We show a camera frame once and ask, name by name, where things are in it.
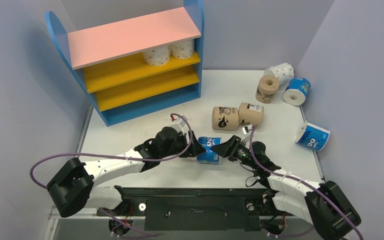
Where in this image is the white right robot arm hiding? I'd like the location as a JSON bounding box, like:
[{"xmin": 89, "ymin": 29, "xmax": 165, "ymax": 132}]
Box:
[{"xmin": 210, "ymin": 135, "xmax": 362, "ymax": 240}]

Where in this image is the brown cartoon paper roll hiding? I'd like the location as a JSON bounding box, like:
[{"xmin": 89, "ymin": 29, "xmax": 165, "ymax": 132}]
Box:
[{"xmin": 212, "ymin": 106, "xmax": 239, "ymax": 131}]

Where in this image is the blue pink yellow shelf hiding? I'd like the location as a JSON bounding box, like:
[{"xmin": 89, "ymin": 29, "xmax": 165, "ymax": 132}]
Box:
[{"xmin": 45, "ymin": 0, "xmax": 205, "ymax": 126}]

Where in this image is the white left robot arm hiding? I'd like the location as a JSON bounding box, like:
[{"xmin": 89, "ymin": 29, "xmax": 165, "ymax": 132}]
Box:
[{"xmin": 46, "ymin": 127, "xmax": 206, "ymax": 218}]

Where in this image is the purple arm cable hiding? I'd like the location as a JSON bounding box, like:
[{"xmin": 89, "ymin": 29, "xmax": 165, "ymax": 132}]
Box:
[
  {"xmin": 248, "ymin": 125, "xmax": 365, "ymax": 240},
  {"xmin": 29, "ymin": 113, "xmax": 195, "ymax": 239}
]

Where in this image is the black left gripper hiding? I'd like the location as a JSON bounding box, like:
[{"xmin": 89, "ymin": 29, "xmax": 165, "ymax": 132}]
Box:
[{"xmin": 160, "ymin": 130, "xmax": 205, "ymax": 159}]

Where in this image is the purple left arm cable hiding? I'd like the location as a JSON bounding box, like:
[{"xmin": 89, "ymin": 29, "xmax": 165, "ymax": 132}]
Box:
[{"xmin": 29, "ymin": 113, "xmax": 195, "ymax": 239}]

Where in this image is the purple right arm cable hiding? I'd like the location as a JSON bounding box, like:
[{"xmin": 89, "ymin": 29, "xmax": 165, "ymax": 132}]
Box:
[{"xmin": 248, "ymin": 125, "xmax": 365, "ymax": 240}]

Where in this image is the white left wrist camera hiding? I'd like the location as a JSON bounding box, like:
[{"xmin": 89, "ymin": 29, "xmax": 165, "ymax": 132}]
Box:
[{"xmin": 170, "ymin": 115, "xmax": 189, "ymax": 134}]

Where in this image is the white floral paper roll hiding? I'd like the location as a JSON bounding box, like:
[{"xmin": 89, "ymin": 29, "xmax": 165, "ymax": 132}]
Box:
[
  {"xmin": 142, "ymin": 45, "xmax": 171, "ymax": 66},
  {"xmin": 263, "ymin": 62, "xmax": 295, "ymax": 86},
  {"xmin": 170, "ymin": 39, "xmax": 195, "ymax": 59}
]

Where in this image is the brown standing paper roll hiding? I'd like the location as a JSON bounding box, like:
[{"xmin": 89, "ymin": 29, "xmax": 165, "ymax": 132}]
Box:
[{"xmin": 255, "ymin": 75, "xmax": 280, "ymax": 104}]

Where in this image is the blue paper roll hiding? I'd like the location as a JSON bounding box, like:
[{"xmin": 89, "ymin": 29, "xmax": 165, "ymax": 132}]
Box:
[
  {"xmin": 295, "ymin": 121, "xmax": 331, "ymax": 152},
  {"xmin": 196, "ymin": 136, "xmax": 222, "ymax": 165},
  {"xmin": 283, "ymin": 77, "xmax": 311, "ymax": 106}
]

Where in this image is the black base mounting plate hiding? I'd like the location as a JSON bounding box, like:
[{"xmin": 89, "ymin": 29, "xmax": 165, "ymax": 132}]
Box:
[{"xmin": 97, "ymin": 187, "xmax": 284, "ymax": 232}]

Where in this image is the aluminium rail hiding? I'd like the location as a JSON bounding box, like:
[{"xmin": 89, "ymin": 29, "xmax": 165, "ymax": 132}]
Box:
[{"xmin": 47, "ymin": 206, "xmax": 147, "ymax": 220}]

